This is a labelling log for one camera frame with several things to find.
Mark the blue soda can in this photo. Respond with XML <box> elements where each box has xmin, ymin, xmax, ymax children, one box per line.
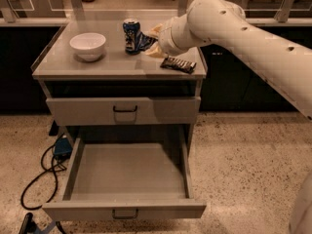
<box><xmin>123</xmin><ymin>19</ymin><xmax>140</xmax><ymax>55</ymax></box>

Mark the dark counter cabinet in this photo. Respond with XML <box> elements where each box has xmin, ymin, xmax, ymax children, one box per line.
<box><xmin>0</xmin><ymin>18</ymin><xmax>312</xmax><ymax>114</ymax></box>

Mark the grey drawer cabinet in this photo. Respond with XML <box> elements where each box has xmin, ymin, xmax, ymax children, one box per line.
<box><xmin>33</xmin><ymin>19</ymin><xmax>207</xmax><ymax>142</ymax></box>

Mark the open middle grey drawer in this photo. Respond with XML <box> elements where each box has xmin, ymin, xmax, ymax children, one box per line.
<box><xmin>44</xmin><ymin>138</ymin><xmax>206</xmax><ymax>221</ymax></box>

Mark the blue power box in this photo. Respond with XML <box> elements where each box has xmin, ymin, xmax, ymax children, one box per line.
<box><xmin>54</xmin><ymin>137</ymin><xmax>72</xmax><ymax>158</ymax></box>

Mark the closed top grey drawer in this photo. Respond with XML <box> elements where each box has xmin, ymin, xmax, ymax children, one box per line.
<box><xmin>47</xmin><ymin>97</ymin><xmax>201</xmax><ymax>126</ymax></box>

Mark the brown snack bar wrapper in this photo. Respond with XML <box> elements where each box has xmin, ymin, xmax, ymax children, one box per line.
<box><xmin>161</xmin><ymin>57</ymin><xmax>196</xmax><ymax>74</ymax></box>

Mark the black cable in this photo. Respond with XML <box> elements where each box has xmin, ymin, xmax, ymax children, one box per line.
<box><xmin>19</xmin><ymin>143</ymin><xmax>68</xmax><ymax>211</ymax></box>

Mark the blue rxbar blueberry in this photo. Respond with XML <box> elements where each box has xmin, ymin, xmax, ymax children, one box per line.
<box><xmin>138</xmin><ymin>33</ymin><xmax>157</xmax><ymax>52</ymax></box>

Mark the white bowl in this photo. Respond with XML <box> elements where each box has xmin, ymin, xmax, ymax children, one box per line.
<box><xmin>69</xmin><ymin>32</ymin><xmax>106</xmax><ymax>61</ymax></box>

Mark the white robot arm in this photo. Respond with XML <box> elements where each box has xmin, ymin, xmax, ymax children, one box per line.
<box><xmin>148</xmin><ymin>0</ymin><xmax>312</xmax><ymax>234</ymax></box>

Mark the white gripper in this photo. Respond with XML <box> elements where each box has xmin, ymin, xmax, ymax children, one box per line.
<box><xmin>144</xmin><ymin>15</ymin><xmax>202</xmax><ymax>59</ymax></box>

